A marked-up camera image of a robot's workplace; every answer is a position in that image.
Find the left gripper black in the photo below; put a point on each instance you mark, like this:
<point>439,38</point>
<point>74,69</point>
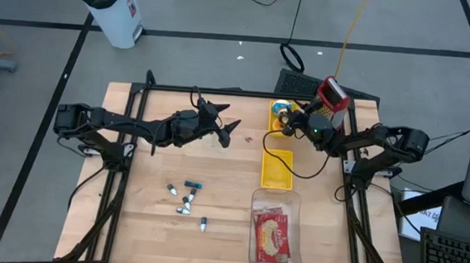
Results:
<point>202,123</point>

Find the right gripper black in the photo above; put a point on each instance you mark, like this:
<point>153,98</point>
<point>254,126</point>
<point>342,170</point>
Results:
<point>300,121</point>

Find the orange toy donut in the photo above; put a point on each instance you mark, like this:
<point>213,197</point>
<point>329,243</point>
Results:
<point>277,126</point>

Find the small dark blue bottle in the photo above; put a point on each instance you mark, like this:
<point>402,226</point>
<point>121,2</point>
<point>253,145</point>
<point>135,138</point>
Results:
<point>193,184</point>

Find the small dropper bottle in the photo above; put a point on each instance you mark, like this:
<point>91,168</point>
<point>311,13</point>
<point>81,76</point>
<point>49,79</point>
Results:
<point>183,211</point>
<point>171,189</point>
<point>203,224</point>
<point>192,195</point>
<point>186,203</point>

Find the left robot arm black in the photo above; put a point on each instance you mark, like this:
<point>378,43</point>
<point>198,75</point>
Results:
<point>107,120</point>

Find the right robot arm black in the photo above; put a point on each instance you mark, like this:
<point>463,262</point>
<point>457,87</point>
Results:
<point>367,136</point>

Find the yellow plastic basket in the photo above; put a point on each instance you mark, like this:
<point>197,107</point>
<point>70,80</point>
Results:
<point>277,169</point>
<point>271,121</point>

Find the black floor mat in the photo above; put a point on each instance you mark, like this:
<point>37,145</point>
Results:
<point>300,84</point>

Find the red metal box grater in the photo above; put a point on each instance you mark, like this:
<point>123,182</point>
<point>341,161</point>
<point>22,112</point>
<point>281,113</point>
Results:
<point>332,99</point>

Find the clear plastic container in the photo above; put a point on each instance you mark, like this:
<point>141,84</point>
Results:
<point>298,202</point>

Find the red snack packet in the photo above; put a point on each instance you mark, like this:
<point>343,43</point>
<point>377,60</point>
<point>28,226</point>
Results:
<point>264,210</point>
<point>273,240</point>

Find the white paper sheet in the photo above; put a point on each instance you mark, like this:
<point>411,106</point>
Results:
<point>419,221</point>

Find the white trash bin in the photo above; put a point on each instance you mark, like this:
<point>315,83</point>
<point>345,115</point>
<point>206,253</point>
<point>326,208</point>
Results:
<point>107,6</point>

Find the dark grey closed laptop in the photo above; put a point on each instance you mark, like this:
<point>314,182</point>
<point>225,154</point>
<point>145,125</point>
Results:
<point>465,220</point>

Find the black aluminium table frame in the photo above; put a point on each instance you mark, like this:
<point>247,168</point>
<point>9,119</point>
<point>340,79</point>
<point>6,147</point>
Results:
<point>237,93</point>

